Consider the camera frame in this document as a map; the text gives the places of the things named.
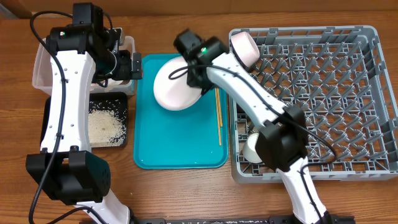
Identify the clear plastic waste bin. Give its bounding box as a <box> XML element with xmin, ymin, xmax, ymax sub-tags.
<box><xmin>32</xmin><ymin>44</ymin><xmax>136</xmax><ymax>96</ymax></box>

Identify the teal plastic tray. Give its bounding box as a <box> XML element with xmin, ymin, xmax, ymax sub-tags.
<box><xmin>133</xmin><ymin>54</ymin><xmax>229</xmax><ymax>169</ymax></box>

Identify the large pink plate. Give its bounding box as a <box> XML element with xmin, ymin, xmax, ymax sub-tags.
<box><xmin>154</xmin><ymin>56</ymin><xmax>201</xmax><ymax>111</ymax></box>

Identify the wooden chopstick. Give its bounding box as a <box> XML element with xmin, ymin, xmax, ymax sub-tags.
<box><xmin>215</xmin><ymin>88</ymin><xmax>222</xmax><ymax>146</ymax></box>
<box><xmin>216</xmin><ymin>88</ymin><xmax>223</xmax><ymax>128</ymax></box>

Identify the black tray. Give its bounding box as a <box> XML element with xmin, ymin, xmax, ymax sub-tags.
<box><xmin>39</xmin><ymin>91</ymin><xmax>129</xmax><ymax>149</ymax></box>

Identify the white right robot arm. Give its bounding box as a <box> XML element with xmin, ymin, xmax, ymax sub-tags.
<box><xmin>174</xmin><ymin>29</ymin><xmax>333</xmax><ymax>223</ymax></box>

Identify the white paper cup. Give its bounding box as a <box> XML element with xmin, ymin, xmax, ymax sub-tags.
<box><xmin>242</xmin><ymin>133</ymin><xmax>262</xmax><ymax>164</ymax></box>

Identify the pink bowl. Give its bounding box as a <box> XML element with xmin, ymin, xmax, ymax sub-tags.
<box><xmin>231</xmin><ymin>32</ymin><xmax>260</xmax><ymax>67</ymax></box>

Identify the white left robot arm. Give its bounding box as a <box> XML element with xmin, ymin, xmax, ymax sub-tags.
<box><xmin>25</xmin><ymin>2</ymin><xmax>143</xmax><ymax>223</ymax></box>

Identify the grey dishwasher rack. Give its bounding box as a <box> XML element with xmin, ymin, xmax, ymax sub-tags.
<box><xmin>248</xmin><ymin>26</ymin><xmax>397</xmax><ymax>181</ymax></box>

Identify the rice food waste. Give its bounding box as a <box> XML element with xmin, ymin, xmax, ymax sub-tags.
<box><xmin>88</xmin><ymin>99</ymin><xmax>127</xmax><ymax>146</ymax></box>

